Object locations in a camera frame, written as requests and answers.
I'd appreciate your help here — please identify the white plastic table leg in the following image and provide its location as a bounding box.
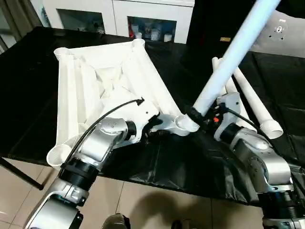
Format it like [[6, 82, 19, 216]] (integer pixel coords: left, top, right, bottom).
[[211, 56, 224, 73], [233, 65, 284, 140], [184, 0, 282, 133], [223, 77, 251, 127]]

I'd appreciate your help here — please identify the white plastic table top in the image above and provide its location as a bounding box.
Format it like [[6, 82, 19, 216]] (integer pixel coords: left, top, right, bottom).
[[46, 39, 202, 167]]

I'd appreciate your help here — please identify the black table mat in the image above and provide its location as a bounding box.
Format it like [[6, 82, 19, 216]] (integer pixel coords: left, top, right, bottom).
[[0, 26, 305, 203]]

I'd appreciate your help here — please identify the dark left robot foot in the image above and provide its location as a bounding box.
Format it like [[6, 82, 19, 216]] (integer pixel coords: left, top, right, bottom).
[[103, 213, 131, 229]]

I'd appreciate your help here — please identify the black cabinet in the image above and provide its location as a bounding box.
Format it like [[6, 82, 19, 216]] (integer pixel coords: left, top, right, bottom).
[[187, 0, 253, 47]]

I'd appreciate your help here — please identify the grey cushion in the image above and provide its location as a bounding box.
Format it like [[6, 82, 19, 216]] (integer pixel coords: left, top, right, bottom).
[[246, 8, 305, 58]]

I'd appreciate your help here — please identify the white glass-door cabinet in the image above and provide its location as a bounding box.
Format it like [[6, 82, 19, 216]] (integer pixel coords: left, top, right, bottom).
[[42, 0, 195, 44]]

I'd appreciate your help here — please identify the grey curtain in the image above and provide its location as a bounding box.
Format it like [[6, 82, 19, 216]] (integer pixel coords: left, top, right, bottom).
[[0, 0, 45, 54]]

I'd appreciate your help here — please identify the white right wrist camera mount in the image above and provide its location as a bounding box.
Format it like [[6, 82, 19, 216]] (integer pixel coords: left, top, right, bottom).
[[214, 92, 242, 141]]

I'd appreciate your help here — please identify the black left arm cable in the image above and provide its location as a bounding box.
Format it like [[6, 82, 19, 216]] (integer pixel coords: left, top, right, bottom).
[[61, 96, 145, 167]]

